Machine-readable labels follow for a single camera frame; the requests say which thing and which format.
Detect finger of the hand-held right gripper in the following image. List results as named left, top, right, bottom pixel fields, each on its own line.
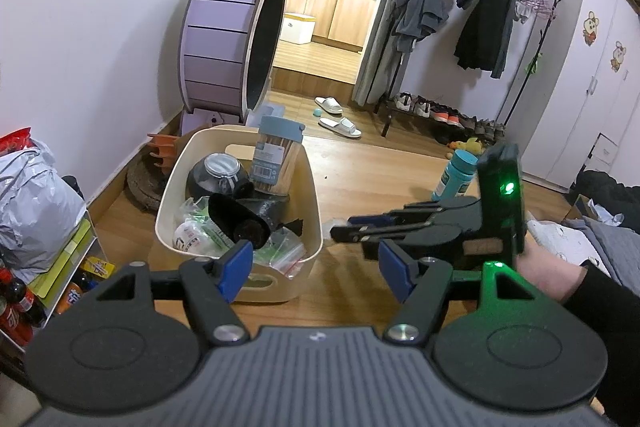
left=329, top=210, right=474, bottom=261
left=347, top=196, right=482, bottom=229

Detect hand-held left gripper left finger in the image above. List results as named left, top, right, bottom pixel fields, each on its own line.
left=93, top=239, right=254, bottom=349

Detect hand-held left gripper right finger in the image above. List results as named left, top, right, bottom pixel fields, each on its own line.
left=377, top=239, right=539, bottom=345

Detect black glasses case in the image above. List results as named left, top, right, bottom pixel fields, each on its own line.
left=207, top=193, right=272, bottom=252

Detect clear plastic zip bag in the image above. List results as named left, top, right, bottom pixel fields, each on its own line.
left=252, top=227, right=306, bottom=280

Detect teal bottle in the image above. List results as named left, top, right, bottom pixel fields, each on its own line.
left=430, top=150, right=479, bottom=204

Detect plastic bag with green print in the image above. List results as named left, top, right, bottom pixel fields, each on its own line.
left=179, top=196, right=236, bottom=258

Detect black cloth pouch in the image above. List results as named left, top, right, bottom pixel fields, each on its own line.
left=250, top=196, right=305, bottom=238

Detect cream plastic container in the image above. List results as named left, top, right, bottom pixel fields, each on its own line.
left=154, top=125, right=324, bottom=306

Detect black round jar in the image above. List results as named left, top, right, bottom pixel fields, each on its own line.
left=187, top=152, right=251, bottom=204

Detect clear toothpick jar blue lid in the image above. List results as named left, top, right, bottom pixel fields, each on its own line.
left=249, top=115, right=307, bottom=196

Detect person's right forearm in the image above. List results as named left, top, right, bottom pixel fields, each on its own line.
left=562, top=259, right=640, bottom=427

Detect person's right hand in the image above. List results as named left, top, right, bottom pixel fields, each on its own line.
left=516, top=240, right=587, bottom=304

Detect yellow duck toy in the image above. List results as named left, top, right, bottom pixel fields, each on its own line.
left=446, top=136, right=484, bottom=156

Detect white slipper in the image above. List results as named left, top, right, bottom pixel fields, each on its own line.
left=313, top=96, right=345, bottom=116
left=318, top=116, right=363, bottom=140

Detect grey bed blanket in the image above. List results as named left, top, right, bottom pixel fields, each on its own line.
left=529, top=169, right=640, bottom=289

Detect row of shoes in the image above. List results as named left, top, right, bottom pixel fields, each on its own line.
left=392, top=91, right=507, bottom=146

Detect round woven scratch mat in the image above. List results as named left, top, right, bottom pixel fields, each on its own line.
left=125, top=156, right=172, bottom=215

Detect orange plastic toy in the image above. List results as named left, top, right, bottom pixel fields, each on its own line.
left=147, top=132, right=181, bottom=170

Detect translucent blue box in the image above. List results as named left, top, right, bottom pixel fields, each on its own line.
left=254, top=102, right=286, bottom=128

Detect orange soda bottle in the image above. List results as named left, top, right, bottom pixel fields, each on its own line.
left=54, top=269, right=97, bottom=316

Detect yellow-green folder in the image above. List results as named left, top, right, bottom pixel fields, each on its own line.
left=29, top=211, right=97, bottom=299

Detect white wardrobe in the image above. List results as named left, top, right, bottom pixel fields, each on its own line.
left=541, top=0, right=640, bottom=194

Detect black jacket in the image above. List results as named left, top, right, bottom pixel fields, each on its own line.
left=453, top=0, right=519, bottom=80

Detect white foam box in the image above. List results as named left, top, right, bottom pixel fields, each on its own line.
left=280, top=12, right=317, bottom=46

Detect grey plastic bag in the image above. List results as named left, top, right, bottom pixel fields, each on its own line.
left=0, top=139, right=87, bottom=269

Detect wooden kitchen cabinets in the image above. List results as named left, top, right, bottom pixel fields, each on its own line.
left=284, top=0, right=379, bottom=54

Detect black clothes rack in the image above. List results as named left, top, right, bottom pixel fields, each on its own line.
left=381, top=0, right=559, bottom=138

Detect grey shirt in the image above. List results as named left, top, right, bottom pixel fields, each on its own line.
left=391, top=0, right=451, bottom=54

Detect cola bottle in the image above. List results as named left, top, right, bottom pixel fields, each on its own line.
left=0, top=266, right=49, bottom=344

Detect purple cat wheel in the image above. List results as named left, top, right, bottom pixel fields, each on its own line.
left=180, top=0, right=289, bottom=128

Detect red snack bag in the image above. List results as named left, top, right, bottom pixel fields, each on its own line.
left=0, top=126, right=34, bottom=156

